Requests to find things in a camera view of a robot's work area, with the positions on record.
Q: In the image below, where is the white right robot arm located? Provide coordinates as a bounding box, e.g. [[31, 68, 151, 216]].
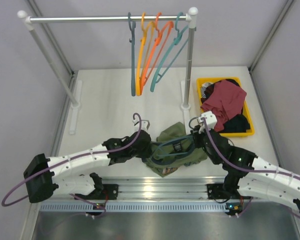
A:
[[190, 127, 300, 218]]

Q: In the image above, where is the dark teal hanger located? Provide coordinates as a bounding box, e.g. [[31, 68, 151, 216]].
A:
[[127, 12, 136, 97], [151, 116, 203, 163]]

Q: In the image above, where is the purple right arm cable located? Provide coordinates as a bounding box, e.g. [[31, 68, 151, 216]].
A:
[[199, 117, 300, 223]]

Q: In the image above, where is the striped garment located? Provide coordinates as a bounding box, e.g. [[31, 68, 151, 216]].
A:
[[200, 82, 213, 100]]

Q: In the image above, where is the aluminium mounting rail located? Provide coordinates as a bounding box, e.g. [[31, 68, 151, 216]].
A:
[[102, 176, 224, 201]]

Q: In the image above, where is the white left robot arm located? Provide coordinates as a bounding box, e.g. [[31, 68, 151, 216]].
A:
[[23, 130, 152, 203]]

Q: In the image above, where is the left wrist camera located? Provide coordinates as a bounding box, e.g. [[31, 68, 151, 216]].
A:
[[132, 119, 150, 132]]

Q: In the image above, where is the orange hanger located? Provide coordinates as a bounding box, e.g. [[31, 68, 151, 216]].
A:
[[141, 12, 174, 95]]

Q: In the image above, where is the light teal hanger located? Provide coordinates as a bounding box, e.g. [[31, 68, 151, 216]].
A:
[[150, 12, 189, 93]]

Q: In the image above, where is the yellow hanger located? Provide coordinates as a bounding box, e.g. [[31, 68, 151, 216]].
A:
[[135, 12, 155, 96]]

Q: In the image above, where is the slotted cable duct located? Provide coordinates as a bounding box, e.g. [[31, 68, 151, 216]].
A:
[[40, 202, 242, 213]]

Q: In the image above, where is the silver clothes rack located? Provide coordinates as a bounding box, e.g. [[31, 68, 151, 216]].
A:
[[17, 7, 199, 124]]

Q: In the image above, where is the olive green tank top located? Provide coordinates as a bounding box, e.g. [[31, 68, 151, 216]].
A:
[[146, 121, 208, 179]]

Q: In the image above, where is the maroon shirt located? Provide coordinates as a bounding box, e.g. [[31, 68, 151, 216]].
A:
[[200, 78, 250, 133]]

